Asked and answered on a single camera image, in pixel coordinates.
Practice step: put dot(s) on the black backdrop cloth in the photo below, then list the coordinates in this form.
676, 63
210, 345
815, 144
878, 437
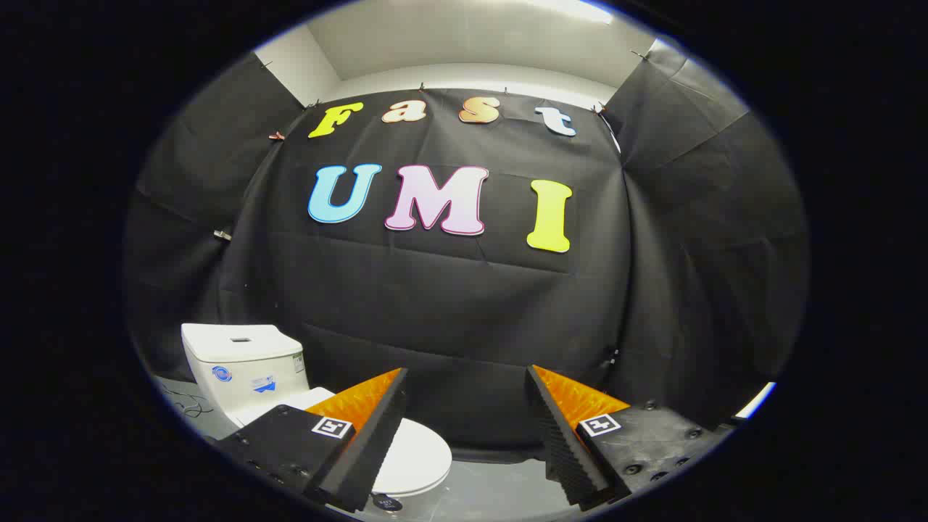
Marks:
464, 304

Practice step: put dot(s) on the white toilet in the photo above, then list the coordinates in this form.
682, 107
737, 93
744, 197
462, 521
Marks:
243, 362

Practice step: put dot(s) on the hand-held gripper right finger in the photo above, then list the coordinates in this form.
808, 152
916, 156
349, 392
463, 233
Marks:
562, 453

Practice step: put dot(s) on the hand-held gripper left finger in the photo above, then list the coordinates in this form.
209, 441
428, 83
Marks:
366, 453

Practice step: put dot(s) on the white toilet lid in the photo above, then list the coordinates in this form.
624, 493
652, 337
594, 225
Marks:
420, 453

